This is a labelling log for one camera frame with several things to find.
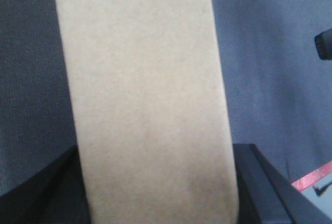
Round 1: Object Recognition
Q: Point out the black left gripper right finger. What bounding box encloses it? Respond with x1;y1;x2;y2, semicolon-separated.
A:
233;144;331;223

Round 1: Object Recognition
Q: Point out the orange black barcode scanner gun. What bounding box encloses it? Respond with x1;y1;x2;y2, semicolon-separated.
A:
314;29;332;60

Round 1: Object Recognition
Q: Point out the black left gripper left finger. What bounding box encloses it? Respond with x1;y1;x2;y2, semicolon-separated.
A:
1;146;91;223

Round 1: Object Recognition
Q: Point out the brown cardboard package box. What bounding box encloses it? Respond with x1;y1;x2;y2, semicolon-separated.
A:
56;0;239;223

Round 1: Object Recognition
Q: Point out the dark grey fabric mat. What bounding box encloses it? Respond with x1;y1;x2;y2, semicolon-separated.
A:
1;0;331;194

